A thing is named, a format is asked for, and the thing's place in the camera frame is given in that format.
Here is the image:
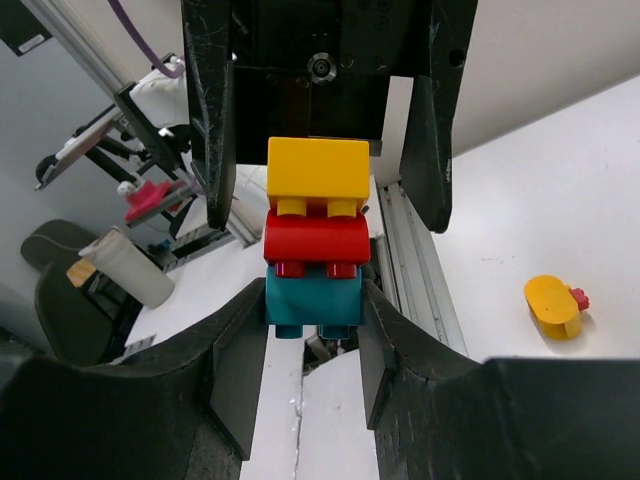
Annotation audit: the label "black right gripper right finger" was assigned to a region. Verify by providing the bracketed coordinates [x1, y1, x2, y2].
[358, 282, 639, 479]

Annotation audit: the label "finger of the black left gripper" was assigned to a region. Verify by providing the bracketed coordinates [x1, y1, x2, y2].
[399, 29, 474, 235]
[182, 9, 236, 230]

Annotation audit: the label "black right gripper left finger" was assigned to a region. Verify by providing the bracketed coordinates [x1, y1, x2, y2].
[1, 278, 268, 479]

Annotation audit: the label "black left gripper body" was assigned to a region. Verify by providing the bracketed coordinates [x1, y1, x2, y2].
[182, 1, 477, 165]

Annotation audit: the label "yellow red teal lego stack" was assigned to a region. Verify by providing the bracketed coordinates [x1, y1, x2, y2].
[264, 137, 371, 340]

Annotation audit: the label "yellow round lego piece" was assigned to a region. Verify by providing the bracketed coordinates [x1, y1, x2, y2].
[524, 275, 590, 341]

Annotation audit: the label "black office chair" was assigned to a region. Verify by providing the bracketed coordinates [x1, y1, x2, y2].
[20, 219, 141, 366]

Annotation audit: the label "pink clamp on stand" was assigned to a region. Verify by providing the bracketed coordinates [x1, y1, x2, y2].
[117, 181, 171, 223]

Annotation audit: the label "aluminium table frame rails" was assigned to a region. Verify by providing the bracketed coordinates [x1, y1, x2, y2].
[29, 0, 471, 359]

